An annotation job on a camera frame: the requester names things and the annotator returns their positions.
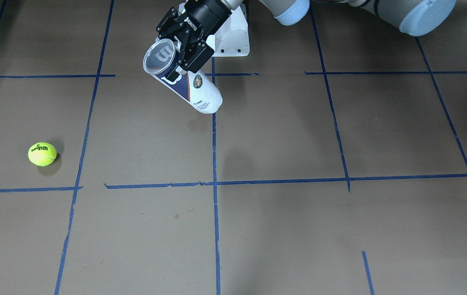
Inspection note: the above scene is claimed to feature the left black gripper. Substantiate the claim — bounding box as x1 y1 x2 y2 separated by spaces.
156 0 232 82

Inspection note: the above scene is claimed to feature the white tennis ball can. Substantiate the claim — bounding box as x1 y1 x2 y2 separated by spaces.
143 39 223 114

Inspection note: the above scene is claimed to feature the yellow tennis ball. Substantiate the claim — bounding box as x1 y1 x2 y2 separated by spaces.
27 142 58 167

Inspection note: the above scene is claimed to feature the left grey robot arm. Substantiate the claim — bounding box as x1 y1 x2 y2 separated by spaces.
156 0 456 81

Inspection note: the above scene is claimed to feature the white mounting pillar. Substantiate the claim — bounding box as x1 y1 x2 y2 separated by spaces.
178 2 250 57

